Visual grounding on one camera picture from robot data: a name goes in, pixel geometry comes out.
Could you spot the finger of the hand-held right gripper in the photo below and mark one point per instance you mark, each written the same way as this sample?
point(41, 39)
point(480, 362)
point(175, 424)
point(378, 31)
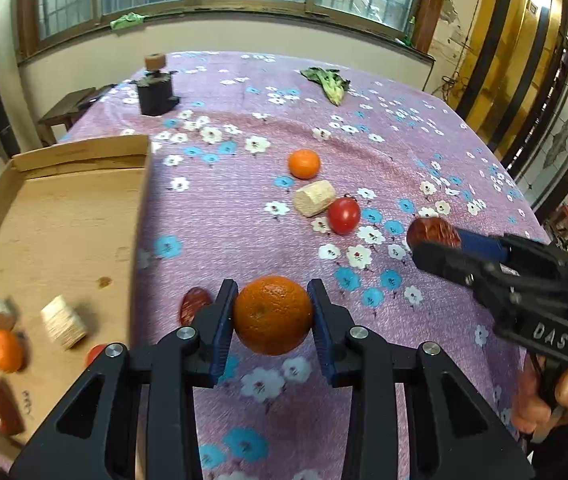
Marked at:
point(444, 257)
point(484, 245)

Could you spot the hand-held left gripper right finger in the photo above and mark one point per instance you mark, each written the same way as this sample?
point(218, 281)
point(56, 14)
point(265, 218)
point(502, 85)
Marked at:
point(321, 332)

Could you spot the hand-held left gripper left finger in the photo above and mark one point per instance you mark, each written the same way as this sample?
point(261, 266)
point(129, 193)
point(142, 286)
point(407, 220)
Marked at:
point(223, 332)

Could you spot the orange tangerine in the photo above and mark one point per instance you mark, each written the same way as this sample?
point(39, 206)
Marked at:
point(273, 315)
point(6, 351)
point(304, 164)

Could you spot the red tomato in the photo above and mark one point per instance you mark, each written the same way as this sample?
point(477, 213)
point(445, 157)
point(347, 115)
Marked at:
point(94, 355)
point(344, 216)

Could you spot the cardboard box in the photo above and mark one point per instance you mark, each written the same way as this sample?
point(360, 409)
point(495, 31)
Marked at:
point(63, 240)

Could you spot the person's right hand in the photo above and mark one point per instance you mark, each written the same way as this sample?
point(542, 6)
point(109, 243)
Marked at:
point(529, 405)

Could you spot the purple floral tablecloth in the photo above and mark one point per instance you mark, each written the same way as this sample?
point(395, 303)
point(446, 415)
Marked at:
point(264, 240)

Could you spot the stained glass door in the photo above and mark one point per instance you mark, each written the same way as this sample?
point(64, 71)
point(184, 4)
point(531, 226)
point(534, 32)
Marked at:
point(559, 145)

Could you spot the gold black striped panel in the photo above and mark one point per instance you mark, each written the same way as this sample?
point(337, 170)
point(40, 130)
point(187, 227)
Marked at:
point(504, 60)

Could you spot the green leafy vegetable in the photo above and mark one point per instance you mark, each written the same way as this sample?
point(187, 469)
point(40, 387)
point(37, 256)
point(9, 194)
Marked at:
point(331, 85)

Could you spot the green bottle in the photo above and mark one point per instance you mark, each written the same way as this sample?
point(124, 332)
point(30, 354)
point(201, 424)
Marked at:
point(409, 35)

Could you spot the wooden stool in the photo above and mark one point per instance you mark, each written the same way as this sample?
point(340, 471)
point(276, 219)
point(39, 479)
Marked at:
point(66, 105)

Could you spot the cork wheel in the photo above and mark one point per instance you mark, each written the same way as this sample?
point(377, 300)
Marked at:
point(154, 62)

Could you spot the green cloth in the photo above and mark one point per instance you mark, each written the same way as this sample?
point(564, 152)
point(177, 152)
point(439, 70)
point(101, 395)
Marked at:
point(126, 20)

